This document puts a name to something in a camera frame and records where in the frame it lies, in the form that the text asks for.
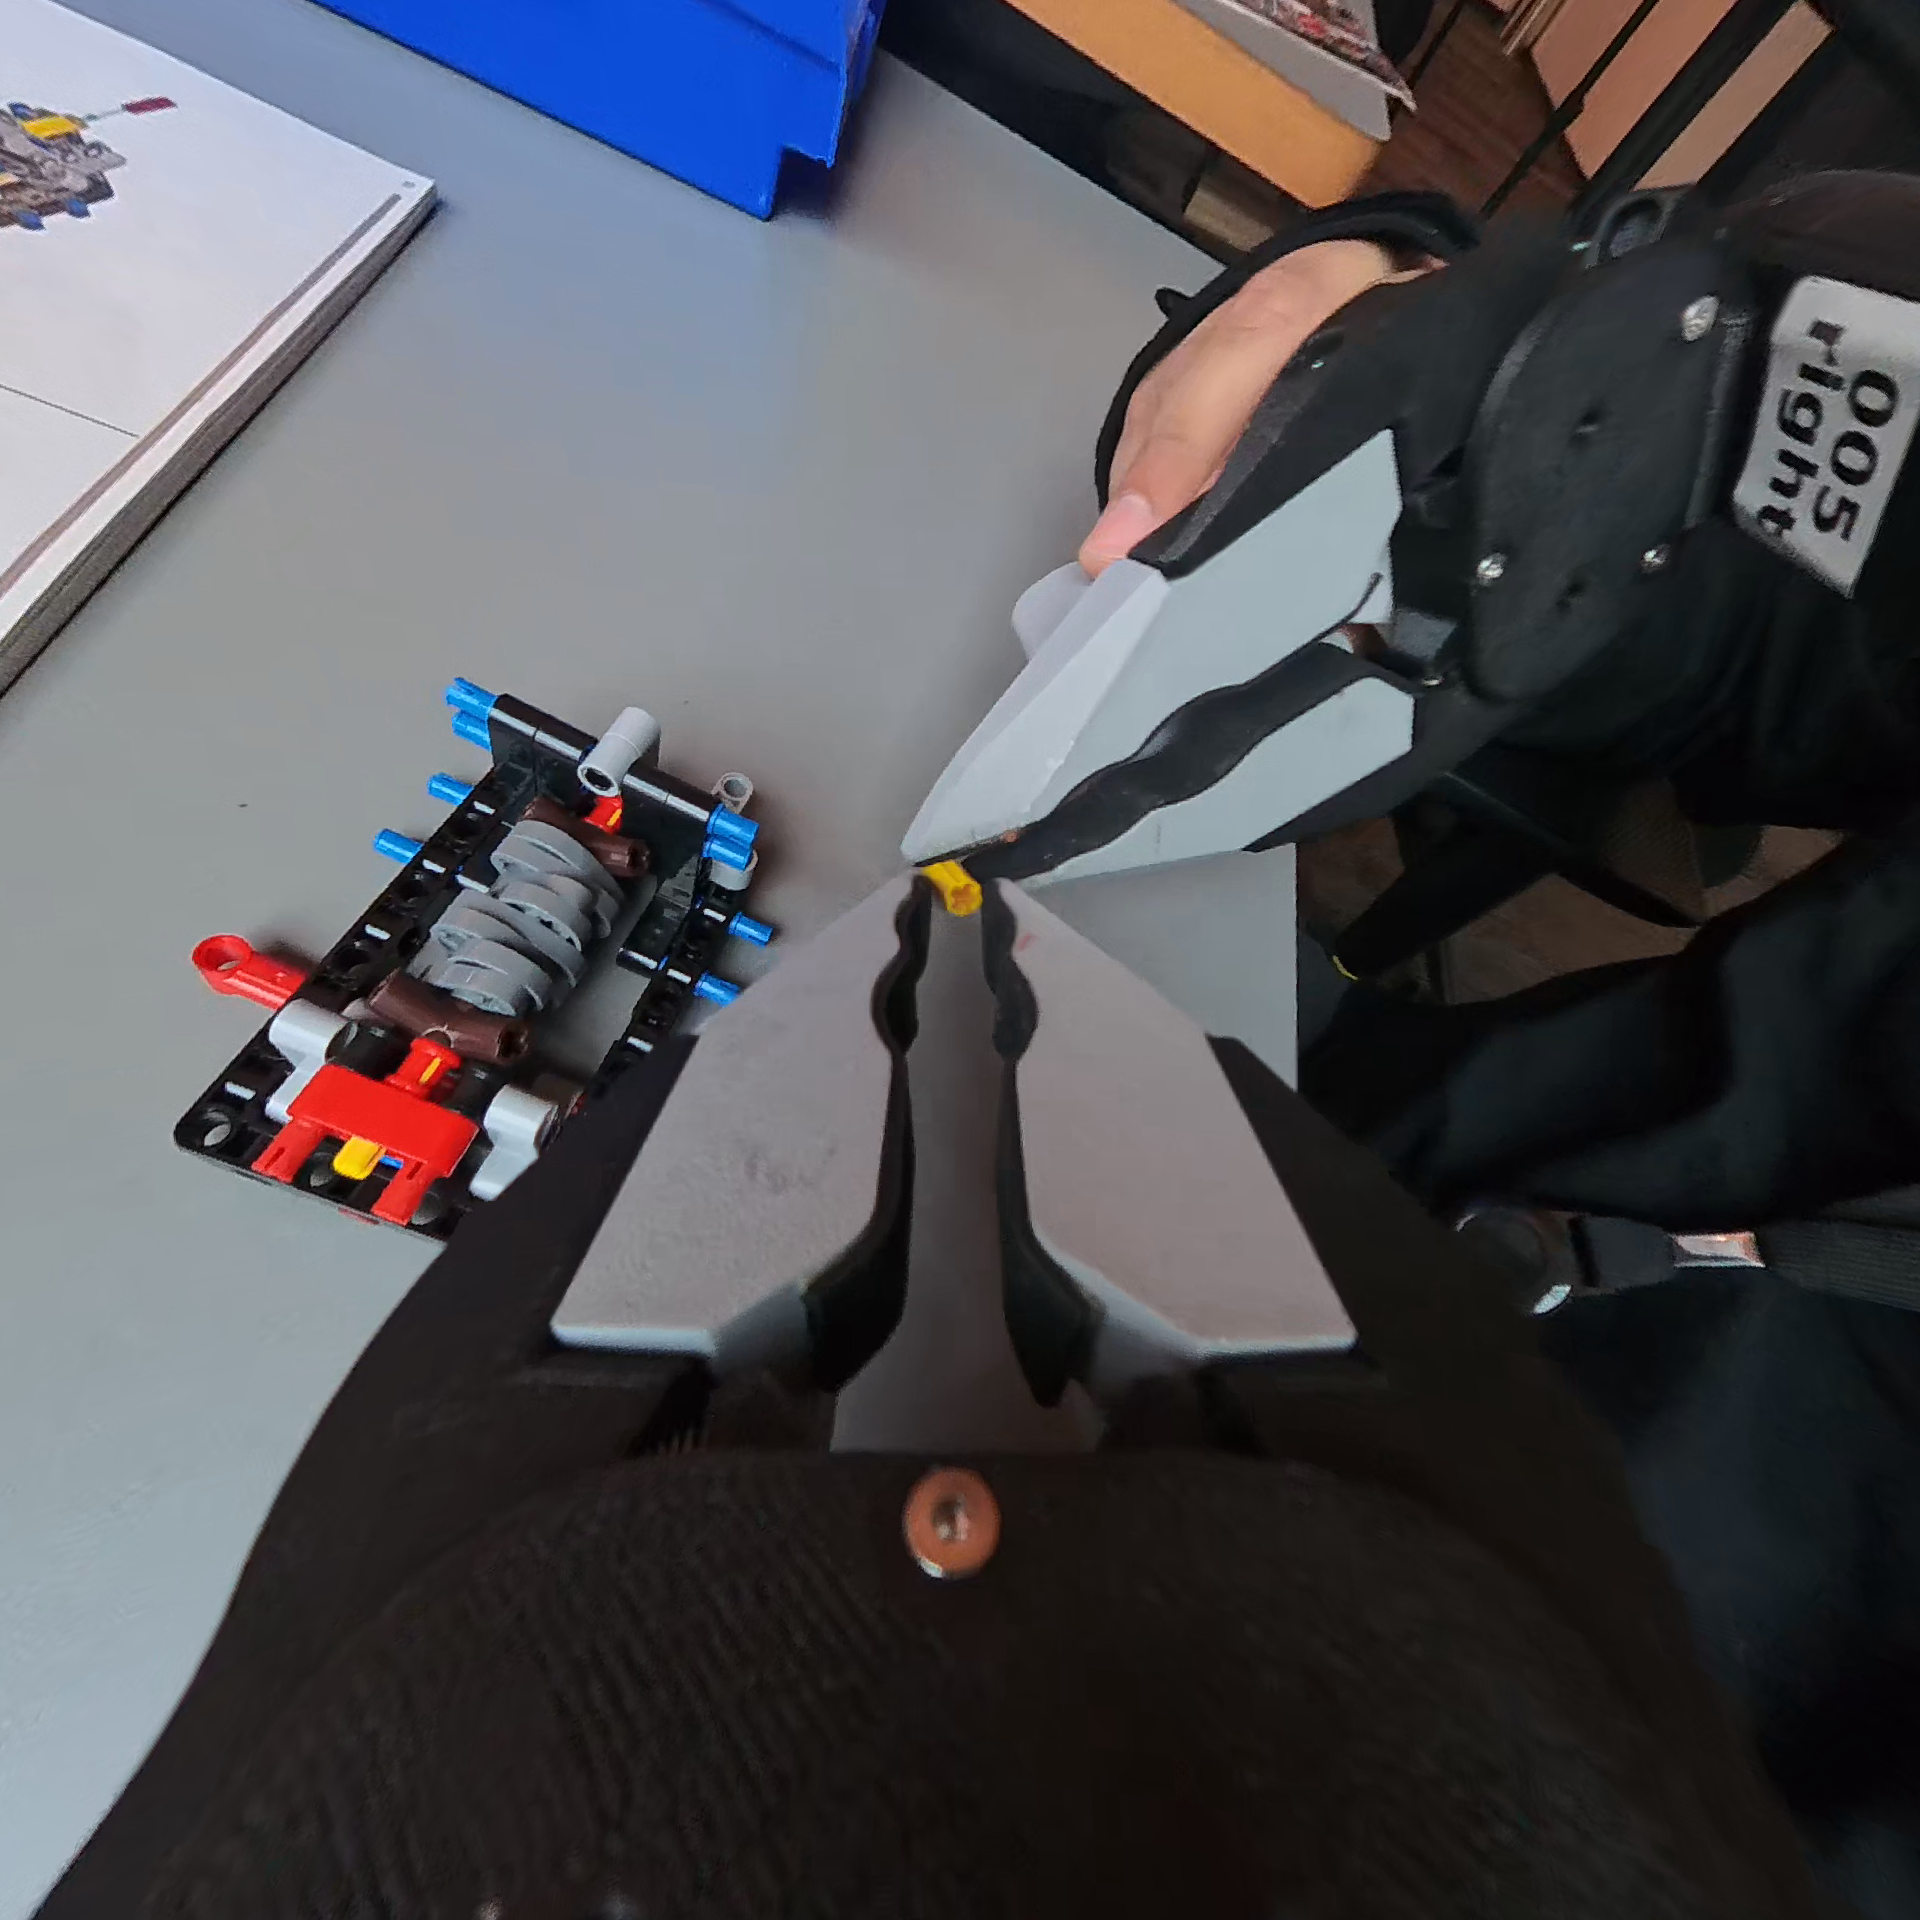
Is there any black lego frame assembly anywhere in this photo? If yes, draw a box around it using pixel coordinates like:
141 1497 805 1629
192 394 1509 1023
173 675 781 1244

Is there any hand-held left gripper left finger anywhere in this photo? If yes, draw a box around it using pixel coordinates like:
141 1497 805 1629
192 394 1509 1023
548 868 930 1393

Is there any lego instruction booklet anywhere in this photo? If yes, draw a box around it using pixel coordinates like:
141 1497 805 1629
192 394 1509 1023
0 0 441 695

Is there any white printed box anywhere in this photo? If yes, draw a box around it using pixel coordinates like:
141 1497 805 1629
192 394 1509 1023
1187 0 1420 144

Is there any person's right hand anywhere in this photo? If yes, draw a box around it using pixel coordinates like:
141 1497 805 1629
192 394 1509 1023
1082 238 1433 576

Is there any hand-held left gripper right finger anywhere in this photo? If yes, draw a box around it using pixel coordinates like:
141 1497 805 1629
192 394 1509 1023
982 874 1363 1411

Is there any blue plastic bin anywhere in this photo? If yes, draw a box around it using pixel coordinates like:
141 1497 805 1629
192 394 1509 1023
307 0 892 224

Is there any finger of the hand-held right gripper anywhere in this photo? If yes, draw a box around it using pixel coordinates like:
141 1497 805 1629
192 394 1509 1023
900 434 1411 868
966 654 1426 894

